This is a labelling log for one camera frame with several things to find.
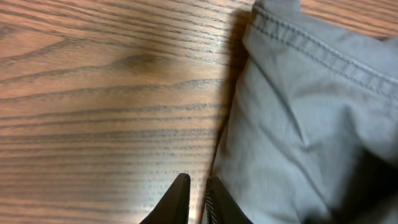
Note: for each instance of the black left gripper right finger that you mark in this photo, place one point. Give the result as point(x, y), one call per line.
point(221, 208)

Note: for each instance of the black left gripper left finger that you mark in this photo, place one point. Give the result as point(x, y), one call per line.
point(173, 207)

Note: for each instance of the grey shorts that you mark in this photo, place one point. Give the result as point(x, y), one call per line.
point(312, 133)

